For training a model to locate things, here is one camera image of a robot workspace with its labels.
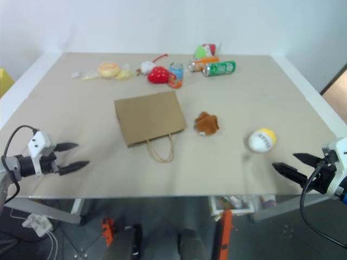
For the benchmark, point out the brown plush toy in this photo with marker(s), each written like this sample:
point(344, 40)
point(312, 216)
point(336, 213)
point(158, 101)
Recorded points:
point(207, 124)

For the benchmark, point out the orange bar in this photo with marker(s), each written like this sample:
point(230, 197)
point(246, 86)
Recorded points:
point(225, 233)

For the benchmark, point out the white power strip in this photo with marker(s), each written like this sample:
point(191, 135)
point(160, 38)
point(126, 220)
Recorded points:
point(36, 223)

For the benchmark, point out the white box with items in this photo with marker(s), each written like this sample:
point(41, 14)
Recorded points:
point(230, 204)

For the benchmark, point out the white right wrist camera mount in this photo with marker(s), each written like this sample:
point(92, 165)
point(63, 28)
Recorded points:
point(340, 151)

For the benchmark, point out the yellow snack in clear wrapper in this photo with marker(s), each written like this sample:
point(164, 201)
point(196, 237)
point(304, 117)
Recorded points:
point(90, 75)
point(124, 73)

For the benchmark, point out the white yellow egg toy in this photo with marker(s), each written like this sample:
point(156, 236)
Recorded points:
point(261, 140)

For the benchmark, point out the orange doughnut toy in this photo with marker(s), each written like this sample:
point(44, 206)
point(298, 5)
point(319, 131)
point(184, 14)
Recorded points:
point(108, 70)

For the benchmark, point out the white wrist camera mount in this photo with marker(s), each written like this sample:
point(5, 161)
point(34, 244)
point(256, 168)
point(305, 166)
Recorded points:
point(38, 140)
point(340, 151)

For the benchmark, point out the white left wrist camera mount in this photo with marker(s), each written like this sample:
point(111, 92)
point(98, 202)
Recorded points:
point(38, 140)

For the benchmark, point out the green drink can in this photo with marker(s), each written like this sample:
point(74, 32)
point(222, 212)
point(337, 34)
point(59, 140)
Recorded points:
point(219, 68)

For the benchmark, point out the yellow bin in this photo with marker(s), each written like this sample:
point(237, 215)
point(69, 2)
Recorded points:
point(5, 81)

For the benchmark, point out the red strawberry plush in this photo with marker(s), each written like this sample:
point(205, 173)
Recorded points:
point(158, 75)

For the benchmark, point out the brown paper bag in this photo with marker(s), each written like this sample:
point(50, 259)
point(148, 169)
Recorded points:
point(150, 116)

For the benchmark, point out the dark rounded shape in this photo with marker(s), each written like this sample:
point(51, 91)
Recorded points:
point(192, 243)
point(124, 243)

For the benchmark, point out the orange clamp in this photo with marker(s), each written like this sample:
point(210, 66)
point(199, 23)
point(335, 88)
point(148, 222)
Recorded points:
point(108, 230)

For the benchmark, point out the blue and orange drink can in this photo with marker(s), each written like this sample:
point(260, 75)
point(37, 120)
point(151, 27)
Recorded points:
point(175, 75)

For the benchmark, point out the brown board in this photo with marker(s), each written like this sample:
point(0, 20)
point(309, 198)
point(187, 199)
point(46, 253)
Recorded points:
point(336, 94)

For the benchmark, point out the grey table frame beam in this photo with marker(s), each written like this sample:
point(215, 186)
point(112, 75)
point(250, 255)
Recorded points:
point(284, 208)
point(46, 210)

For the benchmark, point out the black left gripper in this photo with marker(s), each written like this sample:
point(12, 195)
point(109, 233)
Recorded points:
point(48, 162)

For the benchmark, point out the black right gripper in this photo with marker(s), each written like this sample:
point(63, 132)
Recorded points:
point(321, 178)

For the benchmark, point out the green red snack pouch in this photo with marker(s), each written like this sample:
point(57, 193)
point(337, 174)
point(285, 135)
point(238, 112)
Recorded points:
point(204, 50)

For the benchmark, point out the small white wrapper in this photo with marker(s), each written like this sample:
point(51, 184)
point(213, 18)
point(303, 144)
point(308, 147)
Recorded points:
point(75, 74)

